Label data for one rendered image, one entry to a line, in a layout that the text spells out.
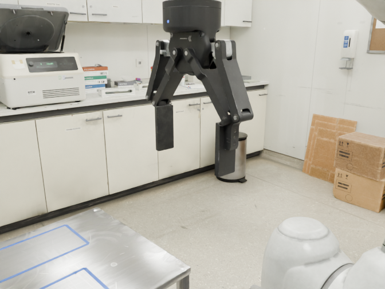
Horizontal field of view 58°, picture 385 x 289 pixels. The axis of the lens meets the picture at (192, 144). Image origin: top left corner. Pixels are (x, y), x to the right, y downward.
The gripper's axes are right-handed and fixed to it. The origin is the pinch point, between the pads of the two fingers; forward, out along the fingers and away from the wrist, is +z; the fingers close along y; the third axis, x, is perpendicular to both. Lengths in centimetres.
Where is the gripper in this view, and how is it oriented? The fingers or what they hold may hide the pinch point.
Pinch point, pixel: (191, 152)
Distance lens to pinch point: 49.4
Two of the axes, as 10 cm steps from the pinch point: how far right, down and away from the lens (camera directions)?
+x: -7.8, 1.8, -6.0
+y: -6.3, -2.3, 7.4
